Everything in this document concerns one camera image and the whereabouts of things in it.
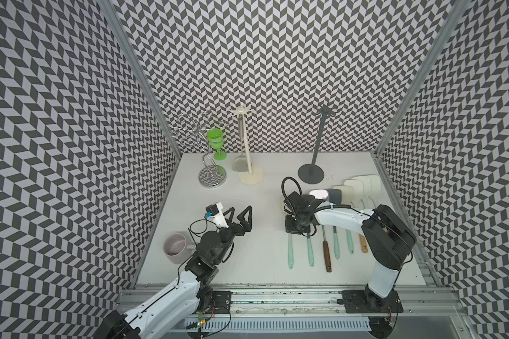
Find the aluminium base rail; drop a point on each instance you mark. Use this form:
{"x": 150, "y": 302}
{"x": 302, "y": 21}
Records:
{"x": 314, "y": 309}

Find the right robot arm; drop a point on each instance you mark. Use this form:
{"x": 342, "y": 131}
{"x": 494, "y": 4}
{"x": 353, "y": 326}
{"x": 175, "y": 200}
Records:
{"x": 383, "y": 234}

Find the cream utensil wooden handle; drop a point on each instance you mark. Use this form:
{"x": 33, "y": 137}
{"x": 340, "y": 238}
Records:
{"x": 367, "y": 188}

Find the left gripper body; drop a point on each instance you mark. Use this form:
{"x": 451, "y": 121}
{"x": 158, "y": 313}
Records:
{"x": 226, "y": 235}

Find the dark grey utensil rack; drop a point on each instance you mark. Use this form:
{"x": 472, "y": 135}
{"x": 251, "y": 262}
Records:
{"x": 312, "y": 173}

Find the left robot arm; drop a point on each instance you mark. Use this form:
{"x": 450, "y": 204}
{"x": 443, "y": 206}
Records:
{"x": 190, "y": 292}

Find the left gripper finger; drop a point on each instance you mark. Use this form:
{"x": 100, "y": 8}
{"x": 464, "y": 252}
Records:
{"x": 229, "y": 214}
{"x": 245, "y": 219}

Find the cream utensil rack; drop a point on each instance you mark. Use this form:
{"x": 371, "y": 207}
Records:
{"x": 255, "y": 174}

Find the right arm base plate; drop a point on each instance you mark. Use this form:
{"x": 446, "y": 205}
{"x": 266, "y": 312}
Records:
{"x": 367, "y": 302}

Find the pink ceramic mug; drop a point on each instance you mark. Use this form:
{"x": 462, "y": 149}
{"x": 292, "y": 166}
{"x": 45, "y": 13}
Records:
{"x": 178, "y": 248}

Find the all steel turner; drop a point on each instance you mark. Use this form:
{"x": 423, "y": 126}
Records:
{"x": 240, "y": 163}

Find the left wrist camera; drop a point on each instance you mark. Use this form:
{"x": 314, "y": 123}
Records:
{"x": 214, "y": 214}

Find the grey spatula mint handle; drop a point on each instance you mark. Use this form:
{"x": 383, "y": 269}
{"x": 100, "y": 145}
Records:
{"x": 311, "y": 258}
{"x": 335, "y": 197}

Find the green plastic goblet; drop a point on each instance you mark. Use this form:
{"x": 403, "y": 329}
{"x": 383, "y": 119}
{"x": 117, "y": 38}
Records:
{"x": 215, "y": 138}

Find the chrome wire mug tree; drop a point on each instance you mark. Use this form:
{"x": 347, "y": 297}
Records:
{"x": 211, "y": 175}

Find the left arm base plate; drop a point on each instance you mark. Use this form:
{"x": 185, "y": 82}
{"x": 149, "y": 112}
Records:
{"x": 215, "y": 302}

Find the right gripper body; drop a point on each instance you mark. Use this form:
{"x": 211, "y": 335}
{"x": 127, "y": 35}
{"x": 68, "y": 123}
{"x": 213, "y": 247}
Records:
{"x": 294, "y": 224}

